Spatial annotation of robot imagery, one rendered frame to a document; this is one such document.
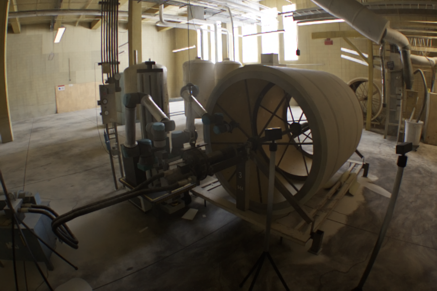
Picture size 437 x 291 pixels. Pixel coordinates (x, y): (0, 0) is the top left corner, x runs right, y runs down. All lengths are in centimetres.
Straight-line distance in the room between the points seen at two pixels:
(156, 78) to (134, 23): 847
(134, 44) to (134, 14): 143
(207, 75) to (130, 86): 272
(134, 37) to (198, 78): 441
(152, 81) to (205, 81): 516
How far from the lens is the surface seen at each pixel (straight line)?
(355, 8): 616
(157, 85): 285
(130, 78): 660
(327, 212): 275
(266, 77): 232
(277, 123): 436
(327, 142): 210
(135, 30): 1113
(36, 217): 246
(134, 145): 251
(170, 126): 184
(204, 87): 787
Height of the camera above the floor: 162
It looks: 12 degrees down
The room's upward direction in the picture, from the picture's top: 2 degrees counter-clockwise
